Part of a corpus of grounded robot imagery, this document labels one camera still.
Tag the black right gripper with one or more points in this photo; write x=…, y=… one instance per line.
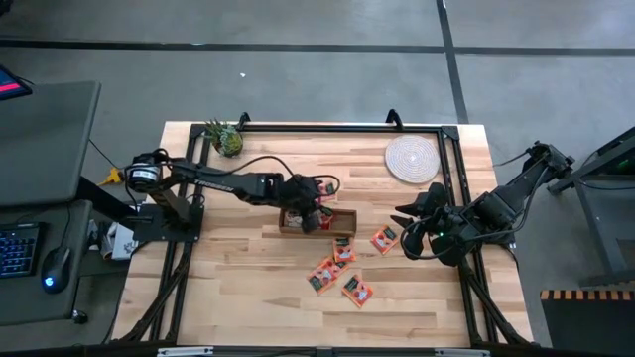
x=451, y=225

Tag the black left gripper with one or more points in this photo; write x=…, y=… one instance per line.
x=297, y=193

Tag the red tea packet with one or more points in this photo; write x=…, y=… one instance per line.
x=326, y=221

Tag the orange tea packet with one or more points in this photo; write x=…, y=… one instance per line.
x=343, y=250
x=335, y=265
x=328, y=189
x=385, y=239
x=357, y=291

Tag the wooden compartment tea box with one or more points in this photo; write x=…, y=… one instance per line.
x=344, y=223

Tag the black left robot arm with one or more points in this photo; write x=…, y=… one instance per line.
x=218, y=183

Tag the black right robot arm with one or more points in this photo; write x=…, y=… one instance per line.
x=521, y=188

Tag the white woven round placemat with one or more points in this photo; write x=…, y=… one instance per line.
x=413, y=158

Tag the red green snack packet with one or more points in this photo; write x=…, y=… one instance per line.
x=321, y=280

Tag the potted succulent plant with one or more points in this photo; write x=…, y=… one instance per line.
x=227, y=139

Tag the white patterned box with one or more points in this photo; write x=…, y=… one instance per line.
x=121, y=243

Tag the black box with striped edge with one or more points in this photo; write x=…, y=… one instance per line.
x=585, y=327

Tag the small black knob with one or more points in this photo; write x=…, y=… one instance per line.
x=80, y=317

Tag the black computer mouse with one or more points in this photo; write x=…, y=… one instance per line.
x=55, y=270

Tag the grey desk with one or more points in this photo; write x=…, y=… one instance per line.
x=49, y=144

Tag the backlit keyboard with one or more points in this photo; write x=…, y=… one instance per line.
x=20, y=250

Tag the dark computer desk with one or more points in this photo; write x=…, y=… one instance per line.
x=30, y=307

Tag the computer monitor with red banner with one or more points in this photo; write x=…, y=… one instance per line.
x=12, y=84

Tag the black aluminium rig frame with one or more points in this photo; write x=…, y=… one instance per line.
x=347, y=128

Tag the silver frame bracket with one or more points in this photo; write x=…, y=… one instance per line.
x=183, y=351
x=461, y=352

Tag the black metal cart frame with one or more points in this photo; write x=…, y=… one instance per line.
x=593, y=223

